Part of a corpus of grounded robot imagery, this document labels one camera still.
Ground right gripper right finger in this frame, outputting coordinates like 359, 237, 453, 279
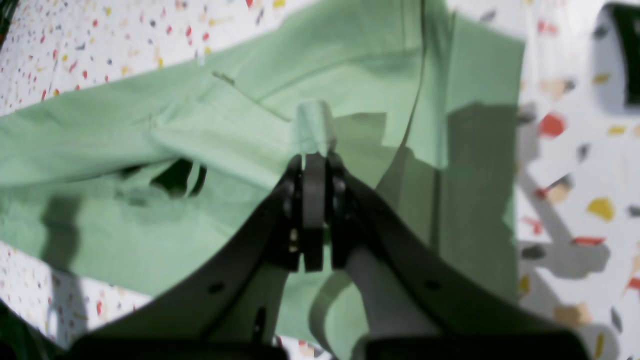
327, 152, 589, 360

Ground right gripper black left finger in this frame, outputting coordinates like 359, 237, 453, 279
65, 155, 302, 360

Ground light green T-shirt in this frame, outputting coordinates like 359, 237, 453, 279
1, 0, 524, 347

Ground black cylindrical tube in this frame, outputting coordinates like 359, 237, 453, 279
592, 1, 640, 117

